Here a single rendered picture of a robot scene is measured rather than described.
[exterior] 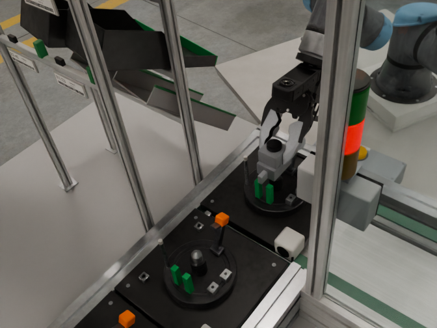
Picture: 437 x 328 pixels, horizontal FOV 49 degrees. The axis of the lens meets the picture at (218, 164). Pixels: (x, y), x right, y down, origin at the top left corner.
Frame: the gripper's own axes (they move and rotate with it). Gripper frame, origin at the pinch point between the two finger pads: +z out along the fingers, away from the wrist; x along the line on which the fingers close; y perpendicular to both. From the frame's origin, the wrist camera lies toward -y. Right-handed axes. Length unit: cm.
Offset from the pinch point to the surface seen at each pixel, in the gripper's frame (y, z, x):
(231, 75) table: 48, -10, 46
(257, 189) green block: 2.1, 8.6, 1.1
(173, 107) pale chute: -6.1, -1.0, 22.5
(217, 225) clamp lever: -11.8, 14.6, -0.3
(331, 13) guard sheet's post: -39.2, -21.8, -18.2
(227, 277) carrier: -11.7, 22.3, -5.9
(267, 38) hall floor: 211, -37, 132
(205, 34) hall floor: 198, -26, 174
